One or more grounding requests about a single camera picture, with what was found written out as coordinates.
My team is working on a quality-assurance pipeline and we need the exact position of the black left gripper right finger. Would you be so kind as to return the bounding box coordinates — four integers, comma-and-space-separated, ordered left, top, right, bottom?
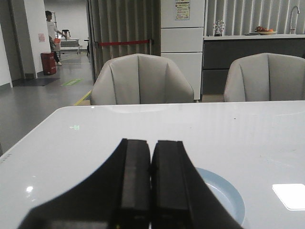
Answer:
151, 140, 241, 229

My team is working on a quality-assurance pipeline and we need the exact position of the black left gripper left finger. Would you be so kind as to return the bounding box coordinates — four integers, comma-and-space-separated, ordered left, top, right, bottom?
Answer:
19, 139, 151, 229

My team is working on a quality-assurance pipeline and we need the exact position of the small ferris wheel ornament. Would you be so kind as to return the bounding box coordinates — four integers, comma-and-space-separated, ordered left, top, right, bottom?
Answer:
213, 20, 225, 37

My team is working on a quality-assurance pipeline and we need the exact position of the red bin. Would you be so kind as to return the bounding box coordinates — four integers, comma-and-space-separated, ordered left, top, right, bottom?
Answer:
41, 52, 56, 75

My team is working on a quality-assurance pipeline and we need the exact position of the white folding table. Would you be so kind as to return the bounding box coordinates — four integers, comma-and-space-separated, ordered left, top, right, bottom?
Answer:
60, 38, 81, 54

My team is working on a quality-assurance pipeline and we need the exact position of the chrome kitchen faucet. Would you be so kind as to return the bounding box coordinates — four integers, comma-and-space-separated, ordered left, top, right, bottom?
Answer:
289, 5, 300, 34

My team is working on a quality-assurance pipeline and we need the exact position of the fruit bowl on counter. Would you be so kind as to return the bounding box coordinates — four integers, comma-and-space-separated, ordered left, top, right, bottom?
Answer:
255, 26, 277, 35

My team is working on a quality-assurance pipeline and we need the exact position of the grey upholstered chair left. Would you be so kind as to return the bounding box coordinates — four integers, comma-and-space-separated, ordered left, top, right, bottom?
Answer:
90, 53, 194, 105

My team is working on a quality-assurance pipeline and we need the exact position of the poster on refrigerator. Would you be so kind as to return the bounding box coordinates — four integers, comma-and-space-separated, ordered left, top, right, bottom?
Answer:
174, 0, 191, 21

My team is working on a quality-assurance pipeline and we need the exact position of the dark kitchen counter cabinet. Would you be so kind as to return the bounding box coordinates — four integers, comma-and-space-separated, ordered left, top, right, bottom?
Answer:
202, 35, 305, 101

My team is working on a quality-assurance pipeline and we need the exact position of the light blue round plate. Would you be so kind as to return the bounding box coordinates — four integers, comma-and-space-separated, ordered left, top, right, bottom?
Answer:
196, 167, 245, 225

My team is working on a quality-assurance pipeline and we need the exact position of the grey upholstered chair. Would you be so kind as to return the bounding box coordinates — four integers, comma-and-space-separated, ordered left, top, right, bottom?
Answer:
90, 53, 194, 105
224, 53, 305, 102

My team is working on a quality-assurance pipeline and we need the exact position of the grey folding curtain partition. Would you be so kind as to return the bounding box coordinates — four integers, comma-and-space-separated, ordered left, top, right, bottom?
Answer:
86, 0, 161, 81

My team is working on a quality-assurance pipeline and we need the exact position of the red barrier belt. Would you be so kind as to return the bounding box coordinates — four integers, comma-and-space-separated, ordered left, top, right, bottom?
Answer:
95, 39, 153, 55

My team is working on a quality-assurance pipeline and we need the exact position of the person in white shirt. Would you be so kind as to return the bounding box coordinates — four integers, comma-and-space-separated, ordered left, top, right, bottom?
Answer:
45, 10, 64, 66

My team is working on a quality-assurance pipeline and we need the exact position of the white refrigerator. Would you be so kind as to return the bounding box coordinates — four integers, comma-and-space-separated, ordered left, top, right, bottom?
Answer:
161, 0, 205, 100

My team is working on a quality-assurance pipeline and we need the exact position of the grey upholstered chair right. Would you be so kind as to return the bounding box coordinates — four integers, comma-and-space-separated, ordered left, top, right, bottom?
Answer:
224, 53, 305, 102

